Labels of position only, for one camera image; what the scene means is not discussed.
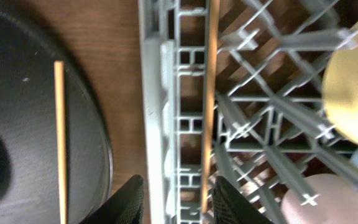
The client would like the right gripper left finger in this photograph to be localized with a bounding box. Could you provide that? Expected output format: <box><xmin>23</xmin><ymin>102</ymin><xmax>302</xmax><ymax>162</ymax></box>
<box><xmin>80</xmin><ymin>174</ymin><xmax>144</xmax><ymax>224</ymax></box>

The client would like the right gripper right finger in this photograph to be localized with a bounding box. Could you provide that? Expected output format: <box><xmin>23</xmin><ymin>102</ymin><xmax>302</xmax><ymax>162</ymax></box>
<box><xmin>212</xmin><ymin>176</ymin><xmax>272</xmax><ymax>224</ymax></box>

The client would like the pink cup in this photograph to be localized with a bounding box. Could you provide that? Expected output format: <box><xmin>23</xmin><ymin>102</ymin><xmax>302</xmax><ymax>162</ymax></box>
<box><xmin>281</xmin><ymin>174</ymin><xmax>358</xmax><ymax>224</ymax></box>

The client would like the wooden chopstick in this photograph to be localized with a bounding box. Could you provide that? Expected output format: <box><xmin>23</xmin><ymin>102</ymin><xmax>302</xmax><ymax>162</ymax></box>
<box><xmin>54</xmin><ymin>60</ymin><xmax>68</xmax><ymax>224</ymax></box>
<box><xmin>200</xmin><ymin>0</ymin><xmax>220</xmax><ymax>215</ymax></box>

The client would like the grey dishwasher rack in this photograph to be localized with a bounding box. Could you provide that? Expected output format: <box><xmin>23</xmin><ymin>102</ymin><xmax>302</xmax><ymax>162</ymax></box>
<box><xmin>138</xmin><ymin>1</ymin><xmax>358</xmax><ymax>223</ymax></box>

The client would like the round black serving tray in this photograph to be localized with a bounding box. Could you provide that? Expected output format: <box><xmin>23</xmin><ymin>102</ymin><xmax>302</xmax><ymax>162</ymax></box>
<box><xmin>0</xmin><ymin>1</ymin><xmax>112</xmax><ymax>223</ymax></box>

